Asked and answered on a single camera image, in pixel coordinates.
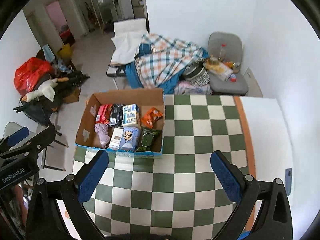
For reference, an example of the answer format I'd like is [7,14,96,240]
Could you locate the white box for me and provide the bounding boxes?
[108,127,124,150]

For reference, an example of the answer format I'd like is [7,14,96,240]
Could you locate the purple fluffy towel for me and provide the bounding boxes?
[94,123,110,148]

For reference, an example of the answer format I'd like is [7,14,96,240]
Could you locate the light blue tissue pack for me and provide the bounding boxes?
[119,127,141,151]

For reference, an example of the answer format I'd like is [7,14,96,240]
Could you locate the red snack packet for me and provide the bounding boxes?
[95,104,113,124]

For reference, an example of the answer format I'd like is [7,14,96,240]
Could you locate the green snack packet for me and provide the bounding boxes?
[136,127,161,152]

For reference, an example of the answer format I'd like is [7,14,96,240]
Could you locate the orange snack packet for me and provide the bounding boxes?
[141,107,163,129]

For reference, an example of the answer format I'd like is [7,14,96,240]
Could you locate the grey stool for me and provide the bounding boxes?
[1,122,65,171]

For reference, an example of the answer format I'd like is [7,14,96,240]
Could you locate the blue phone on table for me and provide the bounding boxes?
[284,168,292,196]

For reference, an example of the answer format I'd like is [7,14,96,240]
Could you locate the white goose plush toy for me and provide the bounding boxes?
[21,77,69,102]

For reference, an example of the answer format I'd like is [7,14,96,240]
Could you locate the red plastic bag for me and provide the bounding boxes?
[14,57,54,96]

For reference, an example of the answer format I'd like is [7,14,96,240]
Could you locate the black snack packet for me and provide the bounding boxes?
[108,104,124,128]

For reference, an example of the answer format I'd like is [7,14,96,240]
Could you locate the cardboard box blue print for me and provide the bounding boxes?
[75,88,164,157]

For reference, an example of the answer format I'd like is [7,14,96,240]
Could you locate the blue white carton pack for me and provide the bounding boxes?
[123,104,140,128]

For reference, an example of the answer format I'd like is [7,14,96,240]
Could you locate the green white checkered mat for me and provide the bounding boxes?
[84,95,248,239]

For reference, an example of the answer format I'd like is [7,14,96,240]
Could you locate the small red white bottle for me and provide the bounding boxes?
[229,74,237,82]

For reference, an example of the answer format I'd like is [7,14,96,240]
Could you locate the pink floral cushion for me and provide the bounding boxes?
[174,81,212,95]

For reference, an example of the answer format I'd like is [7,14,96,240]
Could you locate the yellow white snack bag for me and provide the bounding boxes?
[203,61,233,81]

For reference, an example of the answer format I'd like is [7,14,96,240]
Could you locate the plaid blanket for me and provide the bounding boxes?
[125,33,208,94]

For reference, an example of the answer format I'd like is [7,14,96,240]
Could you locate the black white patterned hat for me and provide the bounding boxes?
[183,65,210,87]

